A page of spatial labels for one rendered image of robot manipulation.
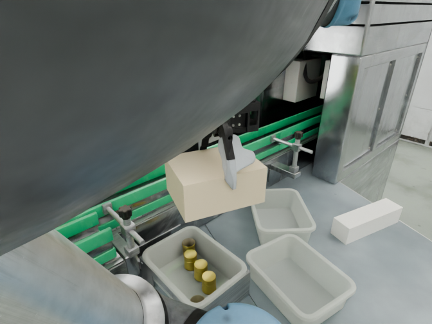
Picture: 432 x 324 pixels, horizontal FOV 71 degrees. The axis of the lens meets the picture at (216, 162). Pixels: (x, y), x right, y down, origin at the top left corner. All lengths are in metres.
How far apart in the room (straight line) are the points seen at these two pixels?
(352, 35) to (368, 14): 0.07
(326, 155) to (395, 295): 0.57
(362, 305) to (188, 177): 0.55
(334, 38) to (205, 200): 0.82
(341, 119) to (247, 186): 0.71
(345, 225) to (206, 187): 0.57
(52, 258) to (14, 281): 0.03
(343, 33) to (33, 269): 1.10
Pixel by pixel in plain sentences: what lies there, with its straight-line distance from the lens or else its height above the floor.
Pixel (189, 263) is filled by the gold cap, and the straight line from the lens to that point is 0.82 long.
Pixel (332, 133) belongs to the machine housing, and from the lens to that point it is 1.23.
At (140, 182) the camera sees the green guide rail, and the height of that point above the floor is 0.94.
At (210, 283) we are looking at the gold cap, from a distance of 0.76.
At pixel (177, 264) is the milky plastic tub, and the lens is 0.86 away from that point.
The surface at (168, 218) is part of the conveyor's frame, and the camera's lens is 0.88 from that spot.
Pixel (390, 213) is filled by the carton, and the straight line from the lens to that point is 1.11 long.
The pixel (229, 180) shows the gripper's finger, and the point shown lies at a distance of 0.51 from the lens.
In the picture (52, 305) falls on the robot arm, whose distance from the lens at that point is 0.22.
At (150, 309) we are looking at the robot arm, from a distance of 0.35.
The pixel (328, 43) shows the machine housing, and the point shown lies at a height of 1.27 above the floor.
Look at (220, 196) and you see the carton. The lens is 0.53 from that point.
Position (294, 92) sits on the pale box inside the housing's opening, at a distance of 1.43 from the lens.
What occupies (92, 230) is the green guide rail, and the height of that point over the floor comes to 0.92.
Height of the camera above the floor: 1.38
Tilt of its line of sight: 27 degrees down
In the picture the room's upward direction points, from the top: straight up
